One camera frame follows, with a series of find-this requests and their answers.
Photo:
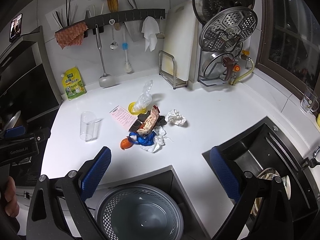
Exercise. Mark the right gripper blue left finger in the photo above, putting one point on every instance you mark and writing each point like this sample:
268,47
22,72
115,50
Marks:
78,186

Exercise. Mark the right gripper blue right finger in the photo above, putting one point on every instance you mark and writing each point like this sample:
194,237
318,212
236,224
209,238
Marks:
244,189

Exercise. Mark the clear plastic cup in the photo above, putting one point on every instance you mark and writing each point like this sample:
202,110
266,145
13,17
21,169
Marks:
89,126

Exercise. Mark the orange peel piece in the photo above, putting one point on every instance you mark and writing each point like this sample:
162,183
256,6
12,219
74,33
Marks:
125,144

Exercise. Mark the pink paper receipt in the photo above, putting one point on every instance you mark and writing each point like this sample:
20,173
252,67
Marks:
123,117

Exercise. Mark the red patterned snack wrapper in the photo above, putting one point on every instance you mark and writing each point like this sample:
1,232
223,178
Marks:
148,120

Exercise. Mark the white tissue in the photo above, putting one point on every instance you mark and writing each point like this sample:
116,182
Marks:
158,141

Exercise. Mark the yellow plastic lid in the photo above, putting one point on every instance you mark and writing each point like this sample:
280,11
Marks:
134,110

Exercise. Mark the dark grey cloth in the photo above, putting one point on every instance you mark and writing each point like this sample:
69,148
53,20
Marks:
160,120

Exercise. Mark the white paper ball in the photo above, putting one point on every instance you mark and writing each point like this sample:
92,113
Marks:
175,117

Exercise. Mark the clear plastic bag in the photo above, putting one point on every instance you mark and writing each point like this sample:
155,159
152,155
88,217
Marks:
145,97

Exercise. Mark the grey perforated trash basket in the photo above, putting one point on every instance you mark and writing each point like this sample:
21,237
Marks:
139,211

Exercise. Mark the person's left hand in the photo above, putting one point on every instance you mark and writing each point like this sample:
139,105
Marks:
12,208

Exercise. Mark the black range hood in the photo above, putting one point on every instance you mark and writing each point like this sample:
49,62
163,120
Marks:
28,85

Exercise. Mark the yellow green seasoning pouch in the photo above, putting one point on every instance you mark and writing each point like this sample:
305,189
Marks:
72,84

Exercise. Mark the steel lid rack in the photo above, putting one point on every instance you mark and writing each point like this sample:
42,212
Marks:
219,81

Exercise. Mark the glass mug on sill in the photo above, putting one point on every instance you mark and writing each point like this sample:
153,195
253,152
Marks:
309,102

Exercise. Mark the steel cutting board rack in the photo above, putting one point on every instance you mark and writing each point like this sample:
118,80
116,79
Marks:
170,76

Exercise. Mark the orange gas valve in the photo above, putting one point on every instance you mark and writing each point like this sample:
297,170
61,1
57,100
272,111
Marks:
236,68

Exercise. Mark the blue white bottle brush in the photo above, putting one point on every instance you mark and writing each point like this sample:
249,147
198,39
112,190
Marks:
128,68

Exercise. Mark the orange dish rag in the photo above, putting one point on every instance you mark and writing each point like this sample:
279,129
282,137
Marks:
71,36

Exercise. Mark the small steel spoon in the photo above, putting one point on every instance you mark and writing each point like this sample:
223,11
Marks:
114,44

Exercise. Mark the steel steamer tray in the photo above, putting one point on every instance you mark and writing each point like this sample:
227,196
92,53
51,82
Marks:
227,29

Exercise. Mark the chopsticks in holder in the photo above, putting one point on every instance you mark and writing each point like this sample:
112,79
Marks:
64,15

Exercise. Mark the white hanging cloth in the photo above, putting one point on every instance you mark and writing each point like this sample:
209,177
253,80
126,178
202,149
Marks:
150,29

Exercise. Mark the white cutting board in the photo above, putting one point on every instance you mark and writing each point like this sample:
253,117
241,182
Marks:
179,38

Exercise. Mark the glass lid brown handle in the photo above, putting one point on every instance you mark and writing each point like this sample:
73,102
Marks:
218,64

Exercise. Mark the dark window frame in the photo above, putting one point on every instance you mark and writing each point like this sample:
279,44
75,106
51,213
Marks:
289,45

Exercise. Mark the black wall utensil rail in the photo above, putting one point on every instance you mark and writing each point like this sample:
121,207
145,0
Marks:
121,16

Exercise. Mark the wooden handled brush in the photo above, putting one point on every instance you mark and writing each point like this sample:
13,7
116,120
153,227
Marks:
113,7

